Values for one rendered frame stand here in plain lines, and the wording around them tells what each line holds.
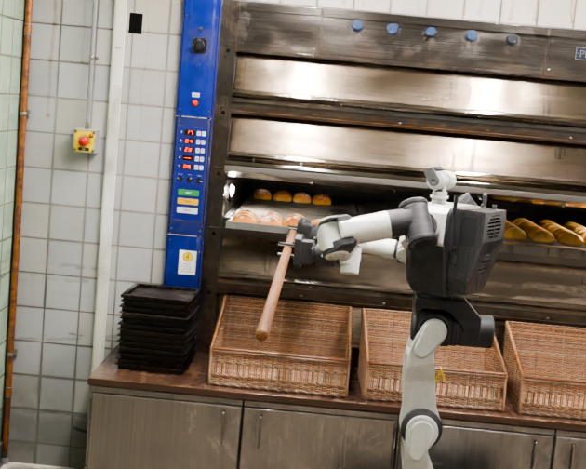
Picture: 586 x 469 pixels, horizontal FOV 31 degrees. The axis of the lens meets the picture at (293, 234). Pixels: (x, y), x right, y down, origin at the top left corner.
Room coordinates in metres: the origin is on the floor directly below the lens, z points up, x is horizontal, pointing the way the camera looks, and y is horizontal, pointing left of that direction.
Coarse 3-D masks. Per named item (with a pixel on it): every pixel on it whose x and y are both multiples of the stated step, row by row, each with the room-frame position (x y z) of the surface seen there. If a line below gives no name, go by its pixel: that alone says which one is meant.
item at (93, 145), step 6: (78, 132) 4.39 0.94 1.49; (84, 132) 4.39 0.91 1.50; (90, 132) 4.39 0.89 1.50; (96, 132) 4.39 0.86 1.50; (78, 138) 4.39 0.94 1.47; (90, 138) 4.39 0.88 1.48; (96, 138) 4.39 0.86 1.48; (78, 144) 4.39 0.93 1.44; (90, 144) 4.39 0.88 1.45; (96, 144) 4.40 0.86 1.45; (78, 150) 4.39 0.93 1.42; (84, 150) 4.39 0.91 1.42; (90, 150) 4.39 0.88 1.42; (96, 150) 4.40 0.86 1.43
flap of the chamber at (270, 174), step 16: (240, 176) 4.45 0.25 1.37; (256, 176) 4.40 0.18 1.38; (272, 176) 4.34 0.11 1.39; (288, 176) 4.30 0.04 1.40; (304, 176) 4.29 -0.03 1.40; (320, 176) 4.29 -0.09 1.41; (336, 176) 4.29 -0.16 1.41; (352, 176) 4.30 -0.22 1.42; (416, 192) 4.44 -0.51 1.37; (432, 192) 4.38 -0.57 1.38; (448, 192) 4.33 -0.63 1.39; (464, 192) 4.28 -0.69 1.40; (480, 192) 4.28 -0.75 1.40; (496, 192) 4.28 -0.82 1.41; (512, 192) 4.28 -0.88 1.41; (528, 192) 4.28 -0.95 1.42
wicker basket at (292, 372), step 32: (224, 320) 4.39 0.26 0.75; (256, 320) 4.39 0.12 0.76; (288, 320) 4.39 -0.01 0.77; (320, 320) 4.39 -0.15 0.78; (352, 320) 4.28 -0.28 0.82; (224, 352) 3.95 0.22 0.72; (256, 352) 3.95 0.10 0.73; (288, 352) 4.35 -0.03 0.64; (320, 352) 4.35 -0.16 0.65; (224, 384) 3.95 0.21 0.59; (256, 384) 3.95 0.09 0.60; (288, 384) 3.94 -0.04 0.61; (320, 384) 3.94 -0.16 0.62
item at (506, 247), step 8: (224, 224) 4.45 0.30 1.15; (504, 248) 4.42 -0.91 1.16; (512, 248) 4.42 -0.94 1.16; (520, 248) 4.42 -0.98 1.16; (528, 248) 4.42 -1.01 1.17; (536, 248) 4.42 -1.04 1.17; (544, 248) 4.42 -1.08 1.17; (552, 248) 4.42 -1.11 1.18; (560, 248) 4.42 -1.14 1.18; (568, 248) 4.44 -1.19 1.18; (576, 248) 4.47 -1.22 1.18; (544, 256) 4.42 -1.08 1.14; (552, 256) 4.42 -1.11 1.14; (560, 256) 4.42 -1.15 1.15; (568, 256) 4.42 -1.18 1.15; (576, 256) 4.42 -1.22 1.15; (584, 256) 4.42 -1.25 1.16
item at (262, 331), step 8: (296, 232) 4.06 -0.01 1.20; (288, 240) 3.76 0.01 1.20; (288, 248) 3.57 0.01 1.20; (288, 256) 3.45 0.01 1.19; (280, 264) 3.24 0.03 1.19; (280, 272) 3.11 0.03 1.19; (280, 280) 2.99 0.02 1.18; (272, 288) 2.85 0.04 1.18; (280, 288) 2.90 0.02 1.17; (272, 296) 2.74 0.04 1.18; (272, 304) 2.64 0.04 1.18; (264, 312) 2.55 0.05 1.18; (272, 312) 2.57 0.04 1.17; (264, 320) 2.45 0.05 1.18; (272, 320) 2.51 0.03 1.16; (264, 328) 2.37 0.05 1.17; (256, 336) 2.36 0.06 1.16; (264, 336) 2.36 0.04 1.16
